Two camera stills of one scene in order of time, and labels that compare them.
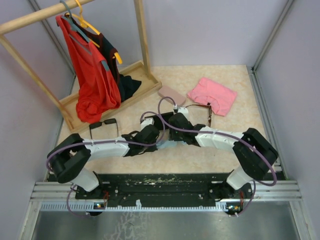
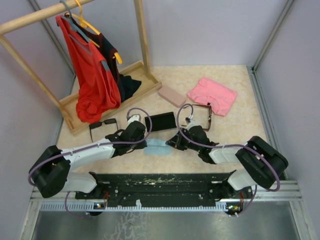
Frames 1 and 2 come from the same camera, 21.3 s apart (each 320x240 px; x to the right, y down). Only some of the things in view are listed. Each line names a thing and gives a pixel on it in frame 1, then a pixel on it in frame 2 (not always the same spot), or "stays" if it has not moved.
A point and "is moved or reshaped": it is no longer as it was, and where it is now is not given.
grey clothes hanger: [75, 27] stays
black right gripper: [173, 136] to [176, 142]
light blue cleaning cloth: [168, 143] is moved or reshaped
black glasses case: [158, 122] stays
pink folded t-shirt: [208, 92] stays
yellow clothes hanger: [84, 24] stays
